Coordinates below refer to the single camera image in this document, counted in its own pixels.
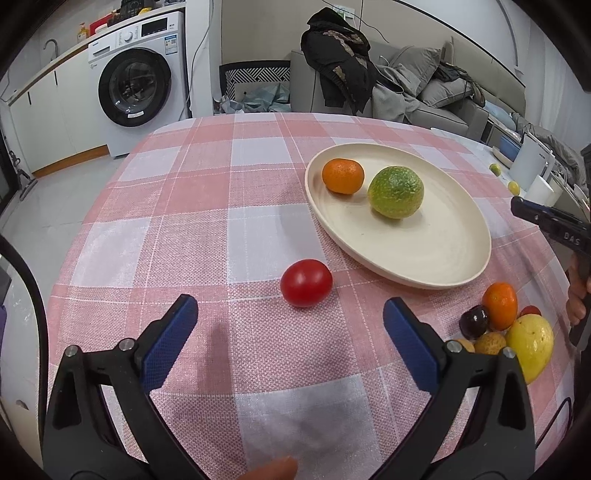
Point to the white counter cabinet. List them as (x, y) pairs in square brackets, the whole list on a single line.
[(51, 115)]

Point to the cream round plate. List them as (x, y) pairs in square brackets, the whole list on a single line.
[(415, 244)]

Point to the small orange mandarin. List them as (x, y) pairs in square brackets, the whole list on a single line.
[(501, 302)]

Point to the teal crumpled cloth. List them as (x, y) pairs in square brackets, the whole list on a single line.
[(258, 102)]

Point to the dark purple cherry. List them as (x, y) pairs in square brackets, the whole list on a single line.
[(473, 321)]

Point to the green yellow citrus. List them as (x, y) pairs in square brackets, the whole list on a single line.
[(396, 192)]

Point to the grey sofa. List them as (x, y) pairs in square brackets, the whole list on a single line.
[(443, 117)]

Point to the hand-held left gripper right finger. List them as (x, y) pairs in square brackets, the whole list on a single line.
[(411, 344)]

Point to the red tomato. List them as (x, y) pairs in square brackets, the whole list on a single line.
[(306, 282), (531, 310)]

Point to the small yellow fruit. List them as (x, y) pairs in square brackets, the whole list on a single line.
[(513, 187)]

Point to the yellow mango fruit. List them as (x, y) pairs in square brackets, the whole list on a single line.
[(531, 346)]

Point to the orange tangerine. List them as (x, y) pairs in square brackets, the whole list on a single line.
[(342, 175)]

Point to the blue bowl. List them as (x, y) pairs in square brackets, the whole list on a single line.
[(507, 150)]

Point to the white washing machine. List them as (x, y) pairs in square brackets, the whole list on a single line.
[(138, 83)]

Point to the brown longan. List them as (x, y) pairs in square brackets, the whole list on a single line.
[(490, 344)]

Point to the black jacket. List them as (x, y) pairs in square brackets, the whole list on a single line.
[(339, 60)]

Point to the person's left hand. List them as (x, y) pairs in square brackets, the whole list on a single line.
[(272, 470)]

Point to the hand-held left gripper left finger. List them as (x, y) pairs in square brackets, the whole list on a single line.
[(168, 344)]

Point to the pink checked tablecloth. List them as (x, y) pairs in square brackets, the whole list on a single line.
[(231, 184)]

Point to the grey flat cushion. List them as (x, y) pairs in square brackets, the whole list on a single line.
[(445, 94)]

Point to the white cup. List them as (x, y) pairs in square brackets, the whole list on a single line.
[(541, 190)]

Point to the dark clothing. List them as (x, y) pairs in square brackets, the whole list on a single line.
[(461, 81)]

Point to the black kitchen appliance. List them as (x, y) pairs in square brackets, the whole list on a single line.
[(136, 7)]

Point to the yellow bottle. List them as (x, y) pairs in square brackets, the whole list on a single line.
[(83, 32)]

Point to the black glass door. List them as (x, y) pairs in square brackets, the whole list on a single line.
[(4, 170)]

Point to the black patterned chair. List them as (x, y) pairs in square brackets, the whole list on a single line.
[(254, 73)]

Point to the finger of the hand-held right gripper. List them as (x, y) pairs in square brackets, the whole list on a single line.
[(531, 211)]

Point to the grey blanket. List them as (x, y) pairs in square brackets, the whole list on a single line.
[(392, 99)]

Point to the red container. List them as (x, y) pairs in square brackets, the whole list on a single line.
[(101, 23)]

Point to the grey upright cushion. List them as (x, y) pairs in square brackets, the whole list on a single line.
[(415, 64)]

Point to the white jug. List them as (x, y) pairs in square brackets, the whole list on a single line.
[(531, 159)]

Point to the white wall socket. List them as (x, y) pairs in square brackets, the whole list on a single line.
[(342, 11)]

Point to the small green lime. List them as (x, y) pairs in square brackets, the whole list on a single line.
[(495, 169)]

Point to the chrome faucet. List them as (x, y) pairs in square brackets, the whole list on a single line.
[(51, 44)]

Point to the person's right hand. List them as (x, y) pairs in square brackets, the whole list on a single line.
[(576, 309)]

